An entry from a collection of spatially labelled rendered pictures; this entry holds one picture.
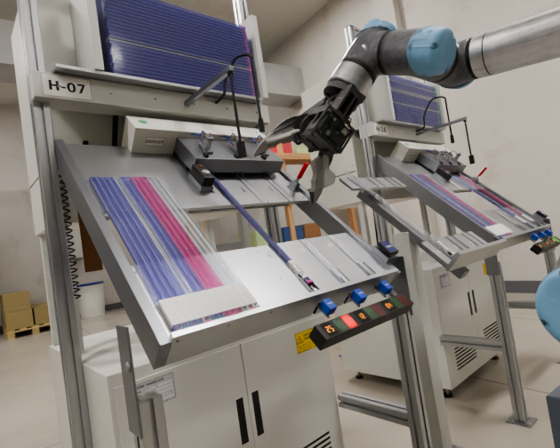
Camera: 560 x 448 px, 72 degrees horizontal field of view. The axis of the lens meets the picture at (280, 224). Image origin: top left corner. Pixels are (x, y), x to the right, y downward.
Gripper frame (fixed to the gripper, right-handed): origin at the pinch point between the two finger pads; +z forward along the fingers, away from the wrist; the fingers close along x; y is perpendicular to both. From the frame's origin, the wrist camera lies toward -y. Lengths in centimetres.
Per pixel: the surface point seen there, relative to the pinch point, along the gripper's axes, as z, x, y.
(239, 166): -10, 8, -53
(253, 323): 24.8, 11.9, -2.3
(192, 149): -5, -7, -52
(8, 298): 236, -5, -631
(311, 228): -75, 222, -350
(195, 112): -18, -11, -66
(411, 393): 21, 72, -9
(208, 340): 31.0, 4.4, -0.3
